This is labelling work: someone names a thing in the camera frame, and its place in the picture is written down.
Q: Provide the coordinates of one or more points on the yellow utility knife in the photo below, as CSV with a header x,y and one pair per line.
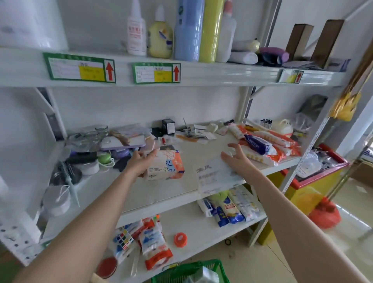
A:
x,y
251,128

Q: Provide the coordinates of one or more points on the clear plastic packet bundle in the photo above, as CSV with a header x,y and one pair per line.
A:
x,y
131,131

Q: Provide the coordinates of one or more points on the grey bag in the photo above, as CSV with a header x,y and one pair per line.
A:
x,y
314,106

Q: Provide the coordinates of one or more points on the cube puzzle in packet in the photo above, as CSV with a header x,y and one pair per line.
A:
x,y
122,240

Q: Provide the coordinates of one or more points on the white tube yellowish cap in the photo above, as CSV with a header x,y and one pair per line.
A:
x,y
244,45

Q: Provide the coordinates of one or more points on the orange round tape dispenser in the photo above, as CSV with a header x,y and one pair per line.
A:
x,y
180,240

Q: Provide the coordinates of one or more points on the round grey dish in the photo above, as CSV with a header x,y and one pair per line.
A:
x,y
78,176

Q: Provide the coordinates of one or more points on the green round case white loop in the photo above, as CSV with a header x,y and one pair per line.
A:
x,y
104,159

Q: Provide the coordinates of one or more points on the purple oval case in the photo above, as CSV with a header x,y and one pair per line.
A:
x,y
120,154

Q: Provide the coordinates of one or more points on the tall yellow-green cylinder pack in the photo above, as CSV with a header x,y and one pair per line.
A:
x,y
210,32

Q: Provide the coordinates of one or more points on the black wallet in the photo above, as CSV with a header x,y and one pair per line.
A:
x,y
157,132

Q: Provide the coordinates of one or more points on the small black box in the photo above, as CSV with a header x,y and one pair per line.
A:
x,y
169,127

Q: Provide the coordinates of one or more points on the blue yellow noodle bag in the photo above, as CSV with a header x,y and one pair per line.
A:
x,y
233,211

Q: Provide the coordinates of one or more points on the dark brown card wallet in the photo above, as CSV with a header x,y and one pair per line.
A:
x,y
168,147

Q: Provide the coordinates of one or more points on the white metal shelving unit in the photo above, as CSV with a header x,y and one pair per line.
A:
x,y
174,186

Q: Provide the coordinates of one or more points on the black fabric piece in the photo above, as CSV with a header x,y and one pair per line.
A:
x,y
121,164

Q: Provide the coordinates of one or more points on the navy wet wipes pack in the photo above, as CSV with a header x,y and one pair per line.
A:
x,y
258,144

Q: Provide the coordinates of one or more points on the white blue wipes pack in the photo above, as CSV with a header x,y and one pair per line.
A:
x,y
205,207

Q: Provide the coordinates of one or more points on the green bordered shelf label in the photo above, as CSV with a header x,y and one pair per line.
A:
x,y
291,76
67,70
145,74

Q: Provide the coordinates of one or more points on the small clear glass jar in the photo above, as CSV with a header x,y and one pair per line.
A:
x,y
101,131
91,138

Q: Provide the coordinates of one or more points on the person's left hand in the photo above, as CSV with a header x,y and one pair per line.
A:
x,y
140,164

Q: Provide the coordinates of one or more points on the white round pouch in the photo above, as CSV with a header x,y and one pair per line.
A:
x,y
55,202

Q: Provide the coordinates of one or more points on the white carded accessories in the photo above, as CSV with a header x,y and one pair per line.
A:
x,y
199,132

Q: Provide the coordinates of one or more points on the pink card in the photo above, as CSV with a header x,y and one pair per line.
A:
x,y
222,131

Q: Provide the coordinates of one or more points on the white spray bottle red label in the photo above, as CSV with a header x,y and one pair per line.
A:
x,y
136,35

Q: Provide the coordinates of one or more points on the pack of black-capped pens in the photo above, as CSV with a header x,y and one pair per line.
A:
x,y
266,124

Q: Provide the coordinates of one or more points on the yellow lotion bottle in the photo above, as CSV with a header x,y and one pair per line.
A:
x,y
160,40

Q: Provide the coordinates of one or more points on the pile of red white packets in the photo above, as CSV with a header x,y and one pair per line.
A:
x,y
279,140

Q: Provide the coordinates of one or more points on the white blue noodle bag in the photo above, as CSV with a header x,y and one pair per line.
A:
x,y
247,204

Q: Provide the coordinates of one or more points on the colourful puzzle cube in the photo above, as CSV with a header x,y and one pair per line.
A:
x,y
157,218

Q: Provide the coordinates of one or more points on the small blue noodle bag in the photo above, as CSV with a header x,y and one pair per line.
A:
x,y
221,218

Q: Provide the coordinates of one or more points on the black torch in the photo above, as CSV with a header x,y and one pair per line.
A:
x,y
229,122

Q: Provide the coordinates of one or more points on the small metal clip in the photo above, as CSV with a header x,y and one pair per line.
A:
x,y
184,124

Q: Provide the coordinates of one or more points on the brown cardboard sleeve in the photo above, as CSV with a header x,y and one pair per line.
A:
x,y
327,43
298,40

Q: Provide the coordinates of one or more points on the white bottle pink pump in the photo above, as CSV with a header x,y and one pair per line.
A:
x,y
225,38

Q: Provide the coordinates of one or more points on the clear plastic spoon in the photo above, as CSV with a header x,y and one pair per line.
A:
x,y
135,262

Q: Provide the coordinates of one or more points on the black flat pouch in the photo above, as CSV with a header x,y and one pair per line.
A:
x,y
81,158

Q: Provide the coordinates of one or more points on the pile of white tissue packs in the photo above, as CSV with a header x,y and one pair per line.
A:
x,y
204,275

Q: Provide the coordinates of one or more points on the white lilac flat case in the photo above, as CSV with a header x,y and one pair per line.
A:
x,y
116,143

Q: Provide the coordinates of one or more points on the pale blue printed tissue pack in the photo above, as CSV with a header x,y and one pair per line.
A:
x,y
212,178

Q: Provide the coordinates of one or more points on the person's right hand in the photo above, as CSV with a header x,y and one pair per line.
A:
x,y
243,166

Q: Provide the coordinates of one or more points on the green plastic basket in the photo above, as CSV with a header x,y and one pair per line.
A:
x,y
169,274

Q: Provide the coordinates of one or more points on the tall blue cylinder pack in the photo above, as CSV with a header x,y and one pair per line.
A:
x,y
188,32

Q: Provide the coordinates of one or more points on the white blue red salt bag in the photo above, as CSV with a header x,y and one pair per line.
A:
x,y
145,226
154,247

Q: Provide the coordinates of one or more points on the red round lid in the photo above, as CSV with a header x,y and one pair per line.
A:
x,y
106,267

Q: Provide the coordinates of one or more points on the small white plastic bottle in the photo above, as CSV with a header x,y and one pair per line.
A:
x,y
212,128

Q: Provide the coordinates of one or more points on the orange comb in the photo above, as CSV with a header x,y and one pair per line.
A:
x,y
186,138

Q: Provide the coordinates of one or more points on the green plastic bag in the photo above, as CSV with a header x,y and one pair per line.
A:
x,y
220,194

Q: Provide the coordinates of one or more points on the yellow mop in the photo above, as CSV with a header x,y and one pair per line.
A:
x,y
346,105

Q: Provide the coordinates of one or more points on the plain white tube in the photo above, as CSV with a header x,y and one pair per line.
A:
x,y
243,58

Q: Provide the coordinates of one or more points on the pale green hairbrush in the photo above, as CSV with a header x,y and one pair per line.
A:
x,y
65,172

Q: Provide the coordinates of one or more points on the white plastic jug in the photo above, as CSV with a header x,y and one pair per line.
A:
x,y
284,126

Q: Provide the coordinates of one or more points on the orange patterned tissue pack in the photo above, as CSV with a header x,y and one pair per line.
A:
x,y
166,166

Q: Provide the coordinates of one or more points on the person's right forearm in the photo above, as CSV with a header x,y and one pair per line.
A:
x,y
306,233

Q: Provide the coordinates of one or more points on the person's left forearm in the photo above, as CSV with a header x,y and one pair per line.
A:
x,y
81,233

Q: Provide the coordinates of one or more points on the clear plastic bag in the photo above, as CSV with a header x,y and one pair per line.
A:
x,y
309,166

